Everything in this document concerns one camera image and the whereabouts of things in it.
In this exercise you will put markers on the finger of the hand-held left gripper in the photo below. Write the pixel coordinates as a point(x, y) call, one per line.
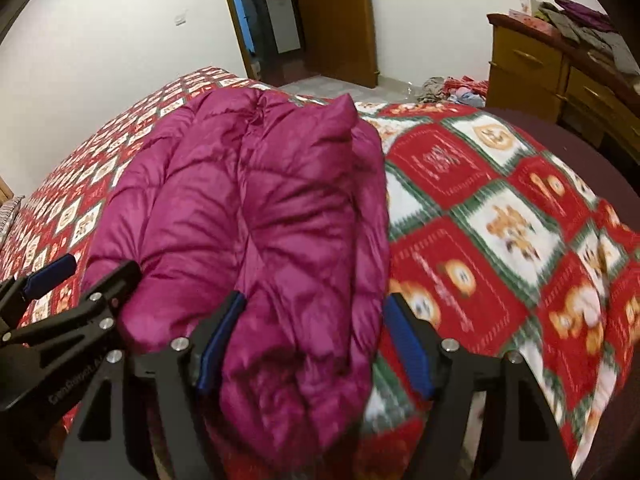
point(107, 290)
point(50, 276)

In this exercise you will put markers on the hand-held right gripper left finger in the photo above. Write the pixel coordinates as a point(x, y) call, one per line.
point(220, 345)

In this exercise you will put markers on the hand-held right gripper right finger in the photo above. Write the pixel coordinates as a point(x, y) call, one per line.
point(407, 345)

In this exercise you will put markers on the magenta puffer jacket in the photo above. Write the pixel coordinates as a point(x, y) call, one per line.
point(250, 210)

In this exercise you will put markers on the pile of clothes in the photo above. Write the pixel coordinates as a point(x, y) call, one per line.
point(452, 91)

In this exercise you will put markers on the grey folded clothes stack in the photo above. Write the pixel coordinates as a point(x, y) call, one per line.
point(590, 40)

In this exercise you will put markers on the striped pillow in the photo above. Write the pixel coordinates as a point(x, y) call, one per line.
point(10, 220)

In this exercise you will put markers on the cream wooden headboard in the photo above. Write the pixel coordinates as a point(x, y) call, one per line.
point(4, 190)

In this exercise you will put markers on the red printed blanket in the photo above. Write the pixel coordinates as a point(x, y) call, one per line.
point(475, 200)

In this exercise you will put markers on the dark maroon bed edge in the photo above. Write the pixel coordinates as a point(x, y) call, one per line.
point(590, 145)

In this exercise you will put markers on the wooden dresser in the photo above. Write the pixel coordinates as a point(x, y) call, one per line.
point(530, 85)

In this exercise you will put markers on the brown wooden door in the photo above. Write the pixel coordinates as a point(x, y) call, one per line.
point(330, 25)

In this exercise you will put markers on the pink paper box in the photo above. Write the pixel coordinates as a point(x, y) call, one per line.
point(525, 7)

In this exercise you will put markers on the purple folded garment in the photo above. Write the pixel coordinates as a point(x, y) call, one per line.
point(585, 12)

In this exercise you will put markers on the white wall socket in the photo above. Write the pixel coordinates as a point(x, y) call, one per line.
point(180, 19)

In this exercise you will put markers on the wooden door frame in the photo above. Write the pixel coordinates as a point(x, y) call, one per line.
point(240, 20)

